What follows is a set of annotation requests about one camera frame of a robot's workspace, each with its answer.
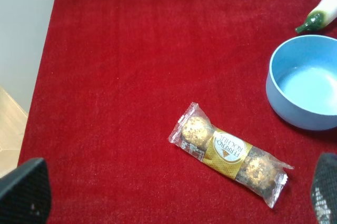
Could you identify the Ferrero Rocher chocolate pack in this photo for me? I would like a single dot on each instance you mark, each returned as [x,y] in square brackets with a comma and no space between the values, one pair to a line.
[229,155]

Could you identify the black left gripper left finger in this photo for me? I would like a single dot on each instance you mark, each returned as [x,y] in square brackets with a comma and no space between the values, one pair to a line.
[26,193]

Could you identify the red velvet table cloth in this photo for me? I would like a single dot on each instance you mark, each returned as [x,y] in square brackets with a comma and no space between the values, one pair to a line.
[116,75]

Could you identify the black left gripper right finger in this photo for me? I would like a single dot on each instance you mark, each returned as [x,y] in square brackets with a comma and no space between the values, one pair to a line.
[323,189]

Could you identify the purple toy eggplant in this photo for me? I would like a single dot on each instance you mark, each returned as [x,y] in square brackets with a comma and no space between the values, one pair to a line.
[320,17]

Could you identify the light blue bowl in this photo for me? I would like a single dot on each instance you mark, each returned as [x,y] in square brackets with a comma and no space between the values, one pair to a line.
[301,82]

